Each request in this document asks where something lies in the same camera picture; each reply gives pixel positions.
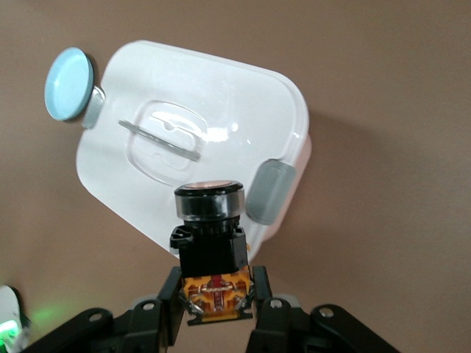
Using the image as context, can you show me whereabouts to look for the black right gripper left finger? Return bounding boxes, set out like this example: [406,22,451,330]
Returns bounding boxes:
[110,265,183,353]

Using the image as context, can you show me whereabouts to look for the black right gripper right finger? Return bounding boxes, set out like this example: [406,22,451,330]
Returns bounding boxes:
[247,265,325,353]

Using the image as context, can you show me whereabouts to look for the black push button switch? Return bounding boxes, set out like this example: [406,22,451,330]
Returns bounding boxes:
[169,179,259,327]

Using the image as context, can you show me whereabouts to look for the white lidded storage box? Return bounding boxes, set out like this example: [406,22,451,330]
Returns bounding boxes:
[74,39,314,259]

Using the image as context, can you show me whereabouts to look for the light blue round plate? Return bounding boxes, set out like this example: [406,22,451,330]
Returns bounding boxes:
[43,46,95,123]

